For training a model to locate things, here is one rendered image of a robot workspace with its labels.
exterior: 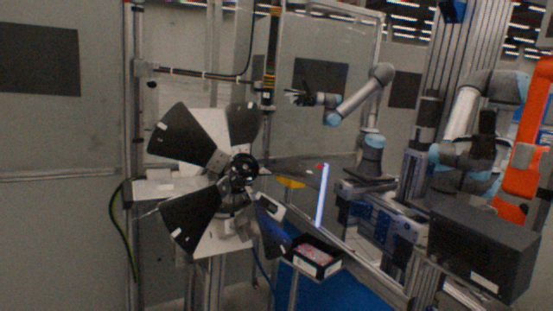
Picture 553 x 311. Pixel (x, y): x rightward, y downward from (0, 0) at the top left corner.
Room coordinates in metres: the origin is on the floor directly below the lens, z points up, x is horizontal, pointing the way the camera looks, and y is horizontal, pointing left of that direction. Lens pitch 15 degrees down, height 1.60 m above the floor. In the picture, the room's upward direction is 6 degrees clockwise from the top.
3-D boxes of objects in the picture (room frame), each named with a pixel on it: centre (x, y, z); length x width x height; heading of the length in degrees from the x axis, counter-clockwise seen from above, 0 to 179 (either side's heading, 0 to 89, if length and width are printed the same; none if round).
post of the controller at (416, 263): (1.00, -0.53, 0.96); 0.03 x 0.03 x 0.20; 32
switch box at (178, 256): (1.42, 0.43, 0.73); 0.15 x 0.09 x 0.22; 32
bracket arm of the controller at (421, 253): (0.91, -0.58, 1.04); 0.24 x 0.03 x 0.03; 32
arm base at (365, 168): (1.87, -0.57, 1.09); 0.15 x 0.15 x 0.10
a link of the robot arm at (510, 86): (1.35, -0.91, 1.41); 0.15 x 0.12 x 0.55; 54
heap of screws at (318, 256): (1.21, -0.20, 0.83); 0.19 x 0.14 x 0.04; 48
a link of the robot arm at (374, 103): (2.01, -0.56, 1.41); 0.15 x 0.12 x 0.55; 2
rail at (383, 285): (1.36, -0.30, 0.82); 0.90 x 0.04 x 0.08; 32
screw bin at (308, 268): (1.22, -0.20, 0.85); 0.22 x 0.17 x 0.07; 48
